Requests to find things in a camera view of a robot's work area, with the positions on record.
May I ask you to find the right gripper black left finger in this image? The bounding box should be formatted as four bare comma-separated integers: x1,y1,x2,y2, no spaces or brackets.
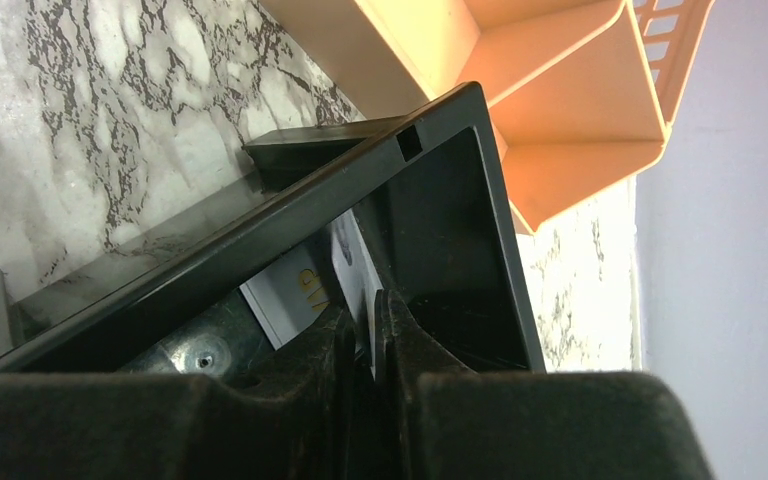
0,306,355,479

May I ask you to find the white silver card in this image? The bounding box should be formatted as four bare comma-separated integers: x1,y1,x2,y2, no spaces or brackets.
328,209,383,381

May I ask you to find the peach plastic desk organizer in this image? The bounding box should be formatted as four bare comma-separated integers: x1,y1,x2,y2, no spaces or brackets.
264,0,712,234

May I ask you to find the white VIP card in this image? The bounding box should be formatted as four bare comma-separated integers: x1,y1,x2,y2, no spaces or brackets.
239,246,330,350

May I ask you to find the black left tray bin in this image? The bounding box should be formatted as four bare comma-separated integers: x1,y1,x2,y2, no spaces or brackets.
0,81,545,373

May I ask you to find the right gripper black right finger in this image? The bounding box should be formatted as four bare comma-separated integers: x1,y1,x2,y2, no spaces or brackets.
374,290,713,479

